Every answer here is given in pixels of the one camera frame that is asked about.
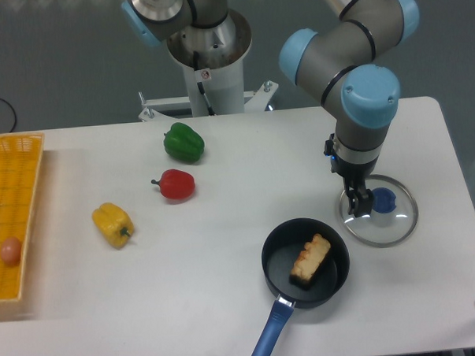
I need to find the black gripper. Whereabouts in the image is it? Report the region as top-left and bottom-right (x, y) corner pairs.
(324, 134), (379, 217)

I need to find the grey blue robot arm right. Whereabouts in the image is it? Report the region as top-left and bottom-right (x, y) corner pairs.
(279, 0), (420, 217)

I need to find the brown egg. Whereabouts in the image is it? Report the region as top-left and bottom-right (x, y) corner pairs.
(0, 236), (22, 266)

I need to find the red bell pepper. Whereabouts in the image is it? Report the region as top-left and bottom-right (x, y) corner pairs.
(151, 169), (195, 200)

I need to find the yellow plastic basket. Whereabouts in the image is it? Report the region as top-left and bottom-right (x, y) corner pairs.
(0, 132), (44, 302)

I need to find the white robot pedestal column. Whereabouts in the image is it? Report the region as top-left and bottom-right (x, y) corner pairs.
(139, 9), (279, 121)

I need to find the green bell pepper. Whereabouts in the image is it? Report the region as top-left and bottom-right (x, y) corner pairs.
(163, 122), (205, 164)

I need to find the black cable on floor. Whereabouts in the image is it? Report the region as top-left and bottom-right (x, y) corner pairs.
(0, 95), (19, 134)

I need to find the toasted bread loaf piece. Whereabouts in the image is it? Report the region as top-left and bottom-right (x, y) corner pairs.
(290, 234), (332, 288)

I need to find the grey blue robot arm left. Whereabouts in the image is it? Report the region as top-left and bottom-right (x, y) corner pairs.
(121, 0), (252, 117)

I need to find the glass pot lid blue knob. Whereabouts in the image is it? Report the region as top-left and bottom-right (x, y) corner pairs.
(337, 172), (421, 250)

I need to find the yellow bell pepper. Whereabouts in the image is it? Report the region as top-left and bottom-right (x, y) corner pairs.
(91, 202), (135, 250)

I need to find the black pot blue handle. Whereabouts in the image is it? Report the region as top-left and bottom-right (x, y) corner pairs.
(251, 217), (351, 356)

